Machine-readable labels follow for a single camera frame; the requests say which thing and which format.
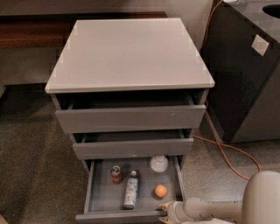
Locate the orange extension cable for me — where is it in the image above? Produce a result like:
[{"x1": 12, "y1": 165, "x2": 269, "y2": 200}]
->
[{"x1": 192, "y1": 0, "x2": 263, "y2": 181}]

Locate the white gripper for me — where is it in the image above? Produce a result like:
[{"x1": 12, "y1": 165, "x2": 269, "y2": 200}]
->
[{"x1": 158, "y1": 201, "x2": 182, "y2": 224}]

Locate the orange fruit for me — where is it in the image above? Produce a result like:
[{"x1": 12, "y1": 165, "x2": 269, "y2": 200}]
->
[{"x1": 154, "y1": 185, "x2": 168, "y2": 199}]

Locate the grey middle drawer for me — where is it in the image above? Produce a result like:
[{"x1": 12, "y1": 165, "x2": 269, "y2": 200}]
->
[{"x1": 73, "y1": 129, "x2": 193, "y2": 160}]

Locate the white label sticker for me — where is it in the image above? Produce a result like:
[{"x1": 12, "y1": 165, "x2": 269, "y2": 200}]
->
[{"x1": 251, "y1": 35, "x2": 270, "y2": 56}]

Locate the dark wooden bench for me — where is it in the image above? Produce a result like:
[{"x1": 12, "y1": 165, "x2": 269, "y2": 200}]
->
[{"x1": 0, "y1": 11, "x2": 167, "y2": 49}]

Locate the grey drawer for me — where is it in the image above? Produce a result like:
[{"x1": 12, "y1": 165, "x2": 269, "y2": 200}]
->
[
  {"x1": 55, "y1": 99, "x2": 206, "y2": 133},
  {"x1": 73, "y1": 129, "x2": 193, "y2": 160},
  {"x1": 76, "y1": 157, "x2": 185, "y2": 224}
]

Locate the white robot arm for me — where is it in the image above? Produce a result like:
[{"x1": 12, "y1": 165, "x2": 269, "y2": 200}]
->
[{"x1": 158, "y1": 171, "x2": 280, "y2": 224}]

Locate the grey bottom drawer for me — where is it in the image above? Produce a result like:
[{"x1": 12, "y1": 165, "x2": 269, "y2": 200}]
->
[{"x1": 76, "y1": 157, "x2": 185, "y2": 224}]

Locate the grey top drawer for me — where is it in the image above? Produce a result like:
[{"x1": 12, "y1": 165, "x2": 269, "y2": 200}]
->
[{"x1": 55, "y1": 99, "x2": 206, "y2": 133}]

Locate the clear plastic water bottle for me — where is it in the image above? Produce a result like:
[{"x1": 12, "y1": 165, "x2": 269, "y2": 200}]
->
[{"x1": 123, "y1": 171, "x2": 138, "y2": 209}]

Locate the grey drawer cabinet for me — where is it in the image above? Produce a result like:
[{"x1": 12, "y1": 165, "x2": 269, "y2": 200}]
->
[{"x1": 45, "y1": 17, "x2": 215, "y2": 173}]

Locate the black bin cabinet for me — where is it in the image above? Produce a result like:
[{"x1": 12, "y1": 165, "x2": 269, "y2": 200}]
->
[{"x1": 201, "y1": 0, "x2": 280, "y2": 143}]

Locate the white ceramic bowl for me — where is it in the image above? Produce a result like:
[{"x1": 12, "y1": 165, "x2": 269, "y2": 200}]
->
[{"x1": 150, "y1": 156, "x2": 169, "y2": 172}]

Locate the red soda can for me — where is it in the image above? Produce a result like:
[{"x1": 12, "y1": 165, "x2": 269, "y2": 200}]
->
[{"x1": 110, "y1": 165, "x2": 123, "y2": 184}]

